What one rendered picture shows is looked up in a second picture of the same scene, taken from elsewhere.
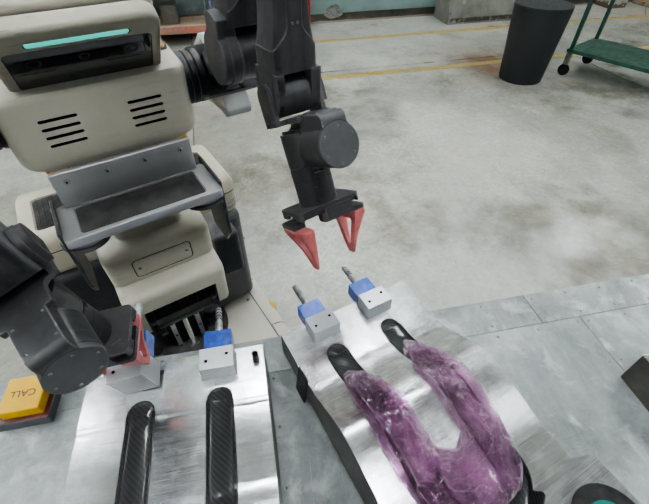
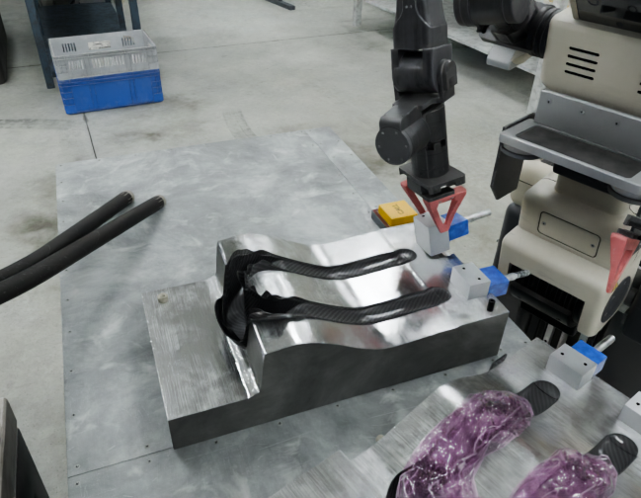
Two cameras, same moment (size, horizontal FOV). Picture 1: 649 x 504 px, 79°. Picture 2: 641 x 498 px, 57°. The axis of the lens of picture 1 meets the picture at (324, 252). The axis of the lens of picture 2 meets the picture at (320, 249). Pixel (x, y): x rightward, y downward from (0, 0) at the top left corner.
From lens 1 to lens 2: 49 cm
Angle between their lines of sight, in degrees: 59
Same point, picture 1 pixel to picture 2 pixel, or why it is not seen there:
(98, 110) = (616, 60)
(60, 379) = (383, 142)
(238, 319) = not seen: hidden behind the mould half
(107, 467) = (362, 252)
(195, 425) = (410, 287)
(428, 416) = (503, 463)
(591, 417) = not seen: outside the picture
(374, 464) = (428, 414)
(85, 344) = (405, 134)
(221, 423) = (419, 303)
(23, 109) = (568, 33)
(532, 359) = not seen: outside the picture
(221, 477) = (378, 314)
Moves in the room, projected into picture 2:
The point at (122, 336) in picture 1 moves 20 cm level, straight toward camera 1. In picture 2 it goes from (439, 181) to (362, 240)
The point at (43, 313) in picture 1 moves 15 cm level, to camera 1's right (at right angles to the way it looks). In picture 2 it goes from (412, 107) to (448, 156)
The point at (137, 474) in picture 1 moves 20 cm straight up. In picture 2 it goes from (363, 270) to (372, 158)
